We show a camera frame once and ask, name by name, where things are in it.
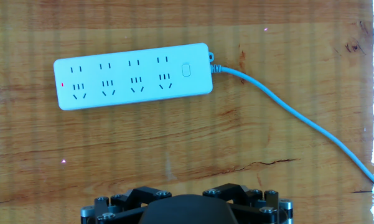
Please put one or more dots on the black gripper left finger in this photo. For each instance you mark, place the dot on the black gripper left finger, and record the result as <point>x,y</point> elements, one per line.
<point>118,205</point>

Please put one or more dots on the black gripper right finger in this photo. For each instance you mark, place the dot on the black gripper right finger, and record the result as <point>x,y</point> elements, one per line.
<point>255,202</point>

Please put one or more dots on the white power strip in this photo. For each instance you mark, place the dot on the white power strip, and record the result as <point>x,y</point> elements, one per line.
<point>133,77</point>

